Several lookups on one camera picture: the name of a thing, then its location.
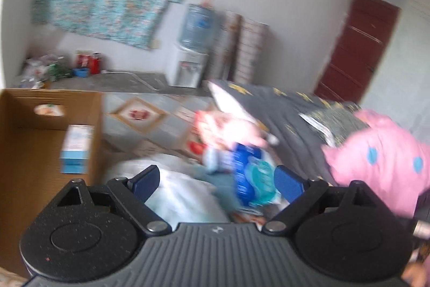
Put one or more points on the person's right hand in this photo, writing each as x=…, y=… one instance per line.
x=418, y=272

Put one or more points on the red brown door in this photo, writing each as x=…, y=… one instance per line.
x=356, y=48

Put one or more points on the white water dispenser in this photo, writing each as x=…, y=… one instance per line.
x=183, y=66

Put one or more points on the floral rolled sheet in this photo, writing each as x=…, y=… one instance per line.
x=228, y=45

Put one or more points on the red drink cans pack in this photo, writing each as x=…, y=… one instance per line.
x=83, y=60

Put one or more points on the white plastic shopping bag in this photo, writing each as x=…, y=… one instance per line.
x=181, y=196

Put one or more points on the blue water bottle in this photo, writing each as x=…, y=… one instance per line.
x=198, y=24

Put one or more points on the pink wet wipes pack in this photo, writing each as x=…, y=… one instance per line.
x=228, y=129

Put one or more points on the fruit printed mat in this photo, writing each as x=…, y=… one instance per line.
x=141, y=114

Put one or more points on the brown cardboard box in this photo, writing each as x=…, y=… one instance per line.
x=27, y=156

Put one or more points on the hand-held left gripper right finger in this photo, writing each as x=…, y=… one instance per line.
x=288, y=186

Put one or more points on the teal checked towel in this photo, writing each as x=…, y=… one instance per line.
x=224, y=190

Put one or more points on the checked board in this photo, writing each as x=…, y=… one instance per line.
x=252, y=51

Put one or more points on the red thermos bottle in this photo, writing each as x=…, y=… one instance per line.
x=95, y=63

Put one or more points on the pink plush toy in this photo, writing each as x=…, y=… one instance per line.
x=379, y=156

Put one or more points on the wall socket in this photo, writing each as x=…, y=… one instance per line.
x=155, y=44

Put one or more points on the blue white small carton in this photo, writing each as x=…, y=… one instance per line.
x=77, y=149

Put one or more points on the green plastic bottle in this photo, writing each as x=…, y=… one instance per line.
x=62, y=71

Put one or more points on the grey star quilt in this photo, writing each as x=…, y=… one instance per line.
x=292, y=119

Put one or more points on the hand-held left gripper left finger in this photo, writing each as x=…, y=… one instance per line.
x=147, y=180

